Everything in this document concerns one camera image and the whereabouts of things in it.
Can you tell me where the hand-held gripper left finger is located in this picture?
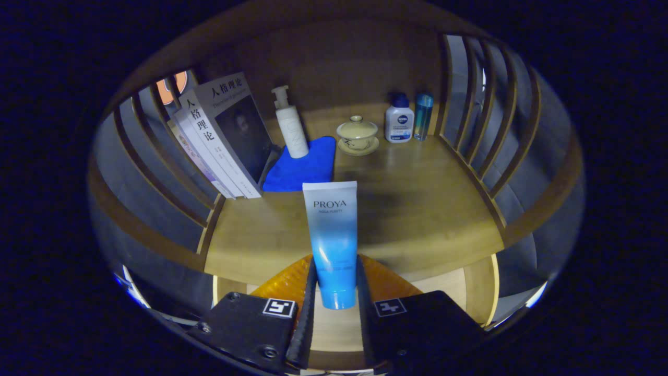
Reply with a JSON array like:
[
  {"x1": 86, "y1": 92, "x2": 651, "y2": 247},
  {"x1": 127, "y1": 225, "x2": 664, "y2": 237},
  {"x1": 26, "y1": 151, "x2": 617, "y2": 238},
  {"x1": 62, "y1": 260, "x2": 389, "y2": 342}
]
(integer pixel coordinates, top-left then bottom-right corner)
[{"x1": 187, "y1": 254, "x2": 319, "y2": 374}]

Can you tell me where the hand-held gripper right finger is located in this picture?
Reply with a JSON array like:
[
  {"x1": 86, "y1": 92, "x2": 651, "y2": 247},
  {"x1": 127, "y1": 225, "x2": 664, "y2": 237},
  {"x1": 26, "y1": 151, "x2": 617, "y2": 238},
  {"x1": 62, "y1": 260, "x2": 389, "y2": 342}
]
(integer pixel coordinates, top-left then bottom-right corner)
[{"x1": 356, "y1": 254, "x2": 486, "y2": 374}]

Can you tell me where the blue white cosmetic tube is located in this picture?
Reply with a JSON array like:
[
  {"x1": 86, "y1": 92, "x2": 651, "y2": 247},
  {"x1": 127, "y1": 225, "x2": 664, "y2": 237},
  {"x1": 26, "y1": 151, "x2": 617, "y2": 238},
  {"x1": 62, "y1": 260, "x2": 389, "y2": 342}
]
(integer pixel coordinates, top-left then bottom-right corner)
[{"x1": 302, "y1": 181, "x2": 359, "y2": 310}]

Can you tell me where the wooden drawer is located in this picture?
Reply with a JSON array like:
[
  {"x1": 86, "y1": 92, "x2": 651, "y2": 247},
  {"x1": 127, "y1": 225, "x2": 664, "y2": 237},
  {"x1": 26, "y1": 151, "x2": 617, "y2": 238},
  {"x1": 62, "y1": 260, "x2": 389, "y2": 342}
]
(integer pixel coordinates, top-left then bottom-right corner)
[{"x1": 211, "y1": 254, "x2": 500, "y2": 372}]

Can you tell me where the wooden countertop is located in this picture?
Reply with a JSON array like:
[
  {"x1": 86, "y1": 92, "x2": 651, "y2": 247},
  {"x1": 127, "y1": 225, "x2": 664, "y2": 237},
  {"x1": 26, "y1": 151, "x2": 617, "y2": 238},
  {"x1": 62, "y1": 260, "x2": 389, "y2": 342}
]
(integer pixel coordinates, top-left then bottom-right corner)
[{"x1": 205, "y1": 102, "x2": 505, "y2": 287}]

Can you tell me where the wooden cabinet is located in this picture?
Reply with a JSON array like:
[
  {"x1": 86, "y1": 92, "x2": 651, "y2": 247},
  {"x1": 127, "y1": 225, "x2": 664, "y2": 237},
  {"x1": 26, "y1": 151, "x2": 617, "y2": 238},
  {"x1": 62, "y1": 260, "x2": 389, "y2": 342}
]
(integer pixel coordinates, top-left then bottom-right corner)
[{"x1": 86, "y1": 3, "x2": 585, "y2": 319}]

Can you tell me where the blue folded cloth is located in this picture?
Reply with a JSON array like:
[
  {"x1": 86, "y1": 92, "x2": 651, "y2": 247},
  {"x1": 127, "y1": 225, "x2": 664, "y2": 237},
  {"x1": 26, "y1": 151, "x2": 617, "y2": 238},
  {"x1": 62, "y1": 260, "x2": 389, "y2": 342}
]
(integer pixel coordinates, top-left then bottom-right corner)
[{"x1": 262, "y1": 136, "x2": 337, "y2": 193}]

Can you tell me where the thin white book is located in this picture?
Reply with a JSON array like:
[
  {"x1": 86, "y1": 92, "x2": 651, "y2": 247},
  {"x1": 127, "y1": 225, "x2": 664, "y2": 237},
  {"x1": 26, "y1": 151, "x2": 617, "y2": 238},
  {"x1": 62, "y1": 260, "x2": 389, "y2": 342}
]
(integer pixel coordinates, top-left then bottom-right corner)
[{"x1": 173, "y1": 110, "x2": 245, "y2": 199}]

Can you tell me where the pale purple book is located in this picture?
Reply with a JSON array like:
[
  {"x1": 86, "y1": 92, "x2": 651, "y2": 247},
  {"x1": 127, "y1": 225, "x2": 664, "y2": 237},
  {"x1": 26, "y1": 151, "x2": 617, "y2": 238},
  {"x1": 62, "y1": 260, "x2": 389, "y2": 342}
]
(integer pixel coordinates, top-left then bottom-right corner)
[{"x1": 168, "y1": 117, "x2": 235, "y2": 200}]

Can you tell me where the white pump bottle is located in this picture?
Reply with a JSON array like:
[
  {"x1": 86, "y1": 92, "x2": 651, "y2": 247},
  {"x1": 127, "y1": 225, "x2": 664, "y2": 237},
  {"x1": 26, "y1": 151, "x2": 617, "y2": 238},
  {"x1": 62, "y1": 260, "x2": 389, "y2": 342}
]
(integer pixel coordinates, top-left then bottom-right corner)
[{"x1": 271, "y1": 85, "x2": 310, "y2": 159}]

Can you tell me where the beige lidded teacup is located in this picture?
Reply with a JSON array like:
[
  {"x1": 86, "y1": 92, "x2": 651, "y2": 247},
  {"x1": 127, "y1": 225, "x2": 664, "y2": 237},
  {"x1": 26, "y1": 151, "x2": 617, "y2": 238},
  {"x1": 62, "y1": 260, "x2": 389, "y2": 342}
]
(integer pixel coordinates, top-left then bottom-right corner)
[{"x1": 336, "y1": 115, "x2": 380, "y2": 157}]

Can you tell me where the white lotion bottle blue cap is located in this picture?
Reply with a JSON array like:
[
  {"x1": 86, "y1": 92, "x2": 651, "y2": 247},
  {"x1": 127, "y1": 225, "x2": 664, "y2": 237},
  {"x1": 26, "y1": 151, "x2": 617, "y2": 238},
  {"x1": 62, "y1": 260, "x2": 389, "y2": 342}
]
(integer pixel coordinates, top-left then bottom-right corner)
[{"x1": 385, "y1": 92, "x2": 415, "y2": 144}]

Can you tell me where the white book with dark cover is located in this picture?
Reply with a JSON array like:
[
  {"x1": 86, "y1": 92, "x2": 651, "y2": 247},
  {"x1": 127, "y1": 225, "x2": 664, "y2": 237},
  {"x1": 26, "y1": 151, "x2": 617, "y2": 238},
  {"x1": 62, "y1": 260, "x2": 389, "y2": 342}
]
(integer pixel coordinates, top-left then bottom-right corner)
[{"x1": 178, "y1": 72, "x2": 277, "y2": 199}]

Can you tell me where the slim teal bottle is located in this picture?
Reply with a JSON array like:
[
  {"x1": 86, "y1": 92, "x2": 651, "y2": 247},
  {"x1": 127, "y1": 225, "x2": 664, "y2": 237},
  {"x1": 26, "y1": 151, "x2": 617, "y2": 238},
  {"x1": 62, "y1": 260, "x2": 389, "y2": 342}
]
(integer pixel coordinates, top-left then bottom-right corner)
[{"x1": 413, "y1": 93, "x2": 434, "y2": 142}]

